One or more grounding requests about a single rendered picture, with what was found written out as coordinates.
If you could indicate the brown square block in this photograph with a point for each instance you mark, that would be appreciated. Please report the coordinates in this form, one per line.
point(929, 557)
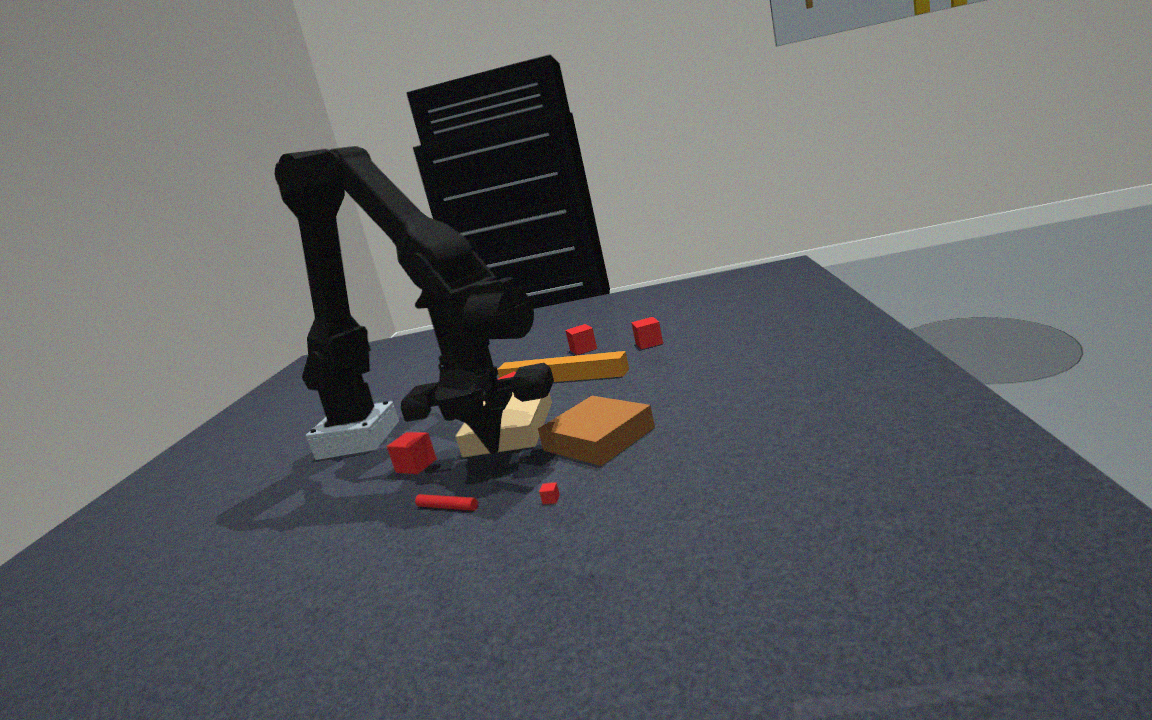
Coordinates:
point(597, 429)

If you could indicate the orange long flat board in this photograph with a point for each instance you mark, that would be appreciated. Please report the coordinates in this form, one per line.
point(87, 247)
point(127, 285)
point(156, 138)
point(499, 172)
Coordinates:
point(582, 367)

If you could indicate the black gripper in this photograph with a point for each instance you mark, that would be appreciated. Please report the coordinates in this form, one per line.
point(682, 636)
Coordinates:
point(530, 382)

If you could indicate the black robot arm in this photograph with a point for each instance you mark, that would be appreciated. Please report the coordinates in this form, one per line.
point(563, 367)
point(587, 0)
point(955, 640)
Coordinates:
point(436, 257)

